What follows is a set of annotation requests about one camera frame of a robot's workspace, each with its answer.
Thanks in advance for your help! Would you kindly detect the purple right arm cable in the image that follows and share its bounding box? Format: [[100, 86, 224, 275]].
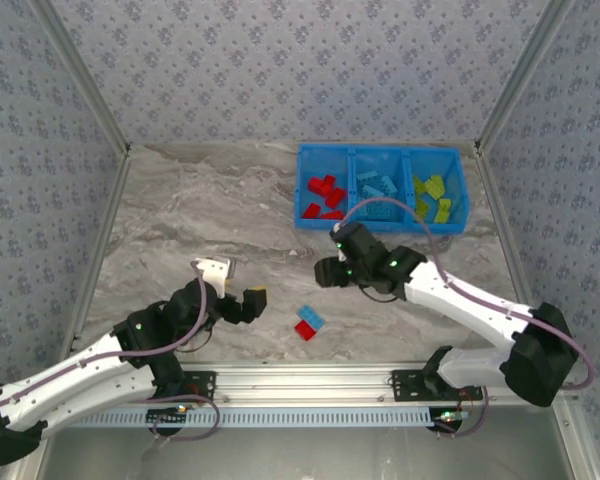
[[332, 196, 597, 392]]

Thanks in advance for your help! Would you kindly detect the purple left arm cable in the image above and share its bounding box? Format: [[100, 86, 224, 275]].
[[0, 258, 209, 416]]

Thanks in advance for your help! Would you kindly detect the slotted light blue cable duct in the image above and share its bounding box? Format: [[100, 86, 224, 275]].
[[54, 407, 439, 429]]

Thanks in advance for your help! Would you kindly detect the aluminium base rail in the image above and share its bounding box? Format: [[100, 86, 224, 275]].
[[74, 360, 580, 405]]

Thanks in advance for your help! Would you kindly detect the aluminium table side rail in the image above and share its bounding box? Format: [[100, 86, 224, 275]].
[[472, 142, 554, 364], [59, 144, 134, 354]]

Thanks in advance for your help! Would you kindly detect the aluminium frame leg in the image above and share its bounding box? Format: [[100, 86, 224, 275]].
[[552, 402, 600, 480], [2, 444, 51, 480]]

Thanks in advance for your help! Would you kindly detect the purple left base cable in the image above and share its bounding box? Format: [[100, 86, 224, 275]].
[[129, 393, 221, 444]]

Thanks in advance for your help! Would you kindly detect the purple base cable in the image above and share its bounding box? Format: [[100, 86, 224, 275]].
[[432, 387, 496, 440], [129, 393, 221, 444]]

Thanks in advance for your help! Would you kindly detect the small controller board with LED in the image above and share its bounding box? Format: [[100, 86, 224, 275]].
[[432, 408, 469, 432], [147, 405, 190, 427]]

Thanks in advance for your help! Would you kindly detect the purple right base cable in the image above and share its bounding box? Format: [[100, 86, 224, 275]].
[[432, 387, 496, 440]]

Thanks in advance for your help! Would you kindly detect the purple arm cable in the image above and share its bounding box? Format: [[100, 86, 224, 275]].
[[0, 258, 209, 416], [332, 196, 597, 392]]

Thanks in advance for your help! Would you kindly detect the aluminium frame post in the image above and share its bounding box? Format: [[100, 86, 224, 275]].
[[474, 0, 579, 151], [27, 0, 131, 156]]

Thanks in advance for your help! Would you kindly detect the aluminium table end rail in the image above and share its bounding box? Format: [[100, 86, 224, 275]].
[[127, 138, 481, 149]]

